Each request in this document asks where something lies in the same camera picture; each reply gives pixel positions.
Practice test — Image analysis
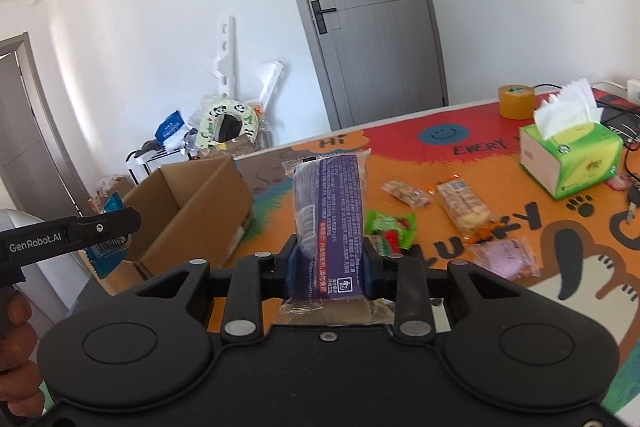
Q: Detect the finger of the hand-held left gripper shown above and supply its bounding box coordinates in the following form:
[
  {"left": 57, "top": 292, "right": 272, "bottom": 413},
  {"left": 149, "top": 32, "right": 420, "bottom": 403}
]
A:
[{"left": 67, "top": 207, "right": 142, "bottom": 254}]

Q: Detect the tall white plastic rack part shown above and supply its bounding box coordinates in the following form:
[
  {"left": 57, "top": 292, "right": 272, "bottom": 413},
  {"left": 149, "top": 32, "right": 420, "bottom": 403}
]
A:
[{"left": 205, "top": 14, "right": 236, "bottom": 100}]

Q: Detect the blue plastic bag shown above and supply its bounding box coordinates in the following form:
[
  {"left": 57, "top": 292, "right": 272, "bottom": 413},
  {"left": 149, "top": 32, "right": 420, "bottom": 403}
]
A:
[{"left": 155, "top": 109, "right": 187, "bottom": 144}]

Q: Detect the grey side door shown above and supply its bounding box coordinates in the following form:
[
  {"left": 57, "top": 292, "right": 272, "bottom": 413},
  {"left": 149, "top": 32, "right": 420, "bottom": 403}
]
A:
[{"left": 0, "top": 33, "right": 93, "bottom": 220}]

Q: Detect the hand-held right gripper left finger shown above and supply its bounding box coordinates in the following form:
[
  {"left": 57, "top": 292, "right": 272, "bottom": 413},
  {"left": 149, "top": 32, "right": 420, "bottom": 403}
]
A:
[{"left": 132, "top": 234, "right": 301, "bottom": 339}]

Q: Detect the short white plastic rack part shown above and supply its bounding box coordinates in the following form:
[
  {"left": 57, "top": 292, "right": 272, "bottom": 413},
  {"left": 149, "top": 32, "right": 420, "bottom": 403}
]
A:
[{"left": 245, "top": 61, "right": 285, "bottom": 112}]

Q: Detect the black metal rack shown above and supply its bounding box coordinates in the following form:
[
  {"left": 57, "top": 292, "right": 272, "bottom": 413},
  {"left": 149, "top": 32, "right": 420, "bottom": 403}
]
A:
[{"left": 125, "top": 142, "right": 201, "bottom": 188}]

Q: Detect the green tissue box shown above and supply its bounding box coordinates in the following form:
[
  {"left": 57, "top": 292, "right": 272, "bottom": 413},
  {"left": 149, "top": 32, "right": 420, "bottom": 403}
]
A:
[{"left": 518, "top": 78, "right": 625, "bottom": 200}]

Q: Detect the person's left hand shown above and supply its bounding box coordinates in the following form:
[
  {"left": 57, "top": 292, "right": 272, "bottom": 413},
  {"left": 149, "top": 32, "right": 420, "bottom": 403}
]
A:
[{"left": 0, "top": 293, "right": 47, "bottom": 419}]

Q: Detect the panda print toilet seat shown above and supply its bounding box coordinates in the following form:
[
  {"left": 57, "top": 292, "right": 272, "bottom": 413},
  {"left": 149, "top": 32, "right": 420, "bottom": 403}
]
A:
[{"left": 196, "top": 97, "right": 261, "bottom": 148}]

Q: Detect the black door handle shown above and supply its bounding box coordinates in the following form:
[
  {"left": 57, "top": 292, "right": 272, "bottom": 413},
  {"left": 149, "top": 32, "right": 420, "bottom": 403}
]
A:
[{"left": 310, "top": 0, "right": 337, "bottom": 34}]

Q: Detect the torn brown cardboard piece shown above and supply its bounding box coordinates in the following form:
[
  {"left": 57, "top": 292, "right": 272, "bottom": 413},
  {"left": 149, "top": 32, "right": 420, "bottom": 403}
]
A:
[{"left": 197, "top": 134, "right": 268, "bottom": 162}]

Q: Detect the black flat device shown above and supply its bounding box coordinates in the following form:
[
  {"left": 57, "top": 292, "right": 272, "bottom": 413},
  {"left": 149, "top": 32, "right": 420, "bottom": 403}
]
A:
[{"left": 595, "top": 93, "right": 640, "bottom": 142}]

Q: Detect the purple snack packet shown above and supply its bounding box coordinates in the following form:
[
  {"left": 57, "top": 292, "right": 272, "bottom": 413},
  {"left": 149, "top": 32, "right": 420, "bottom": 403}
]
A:
[{"left": 277, "top": 148, "right": 396, "bottom": 327}]

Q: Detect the small printed carton box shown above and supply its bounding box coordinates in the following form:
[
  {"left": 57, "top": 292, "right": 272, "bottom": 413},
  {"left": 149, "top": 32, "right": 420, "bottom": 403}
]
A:
[{"left": 88, "top": 176, "right": 135, "bottom": 215}]

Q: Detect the pink snack packet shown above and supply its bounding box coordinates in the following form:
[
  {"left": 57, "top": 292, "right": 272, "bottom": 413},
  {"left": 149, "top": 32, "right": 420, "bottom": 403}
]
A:
[{"left": 467, "top": 236, "right": 544, "bottom": 281}]

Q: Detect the small peanut snack packet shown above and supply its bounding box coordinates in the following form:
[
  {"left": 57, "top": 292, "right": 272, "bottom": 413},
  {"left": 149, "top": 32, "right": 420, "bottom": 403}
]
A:
[{"left": 381, "top": 179, "right": 431, "bottom": 210}]

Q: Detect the colourful printed table mat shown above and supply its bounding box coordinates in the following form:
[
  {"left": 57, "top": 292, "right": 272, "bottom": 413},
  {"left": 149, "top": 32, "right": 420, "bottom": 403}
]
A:
[{"left": 200, "top": 86, "right": 640, "bottom": 415}]

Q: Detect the orange cracker packet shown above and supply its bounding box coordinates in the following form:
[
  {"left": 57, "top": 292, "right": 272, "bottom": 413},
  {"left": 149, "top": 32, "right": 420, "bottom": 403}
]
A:
[{"left": 427, "top": 176, "right": 507, "bottom": 244}]

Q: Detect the green snack packet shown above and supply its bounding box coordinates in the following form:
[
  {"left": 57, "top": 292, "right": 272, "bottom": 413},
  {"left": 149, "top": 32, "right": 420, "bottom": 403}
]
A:
[{"left": 364, "top": 209, "right": 419, "bottom": 258}]

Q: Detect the blue snack packet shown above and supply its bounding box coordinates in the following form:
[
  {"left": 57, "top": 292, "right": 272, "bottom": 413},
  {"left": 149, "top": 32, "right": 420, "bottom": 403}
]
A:
[{"left": 84, "top": 234, "right": 132, "bottom": 279}]

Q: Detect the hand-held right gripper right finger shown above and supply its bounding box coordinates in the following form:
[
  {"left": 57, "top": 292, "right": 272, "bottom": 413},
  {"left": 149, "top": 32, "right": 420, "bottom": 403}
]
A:
[{"left": 362, "top": 234, "right": 526, "bottom": 340}]

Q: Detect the brown cardboard box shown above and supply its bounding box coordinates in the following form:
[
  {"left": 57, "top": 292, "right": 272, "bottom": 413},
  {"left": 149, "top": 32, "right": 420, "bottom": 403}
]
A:
[{"left": 102, "top": 155, "right": 254, "bottom": 295}]

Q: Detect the yellow tape roll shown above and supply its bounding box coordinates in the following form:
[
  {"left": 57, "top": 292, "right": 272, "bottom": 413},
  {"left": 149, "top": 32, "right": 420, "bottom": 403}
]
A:
[{"left": 497, "top": 83, "right": 536, "bottom": 120}]

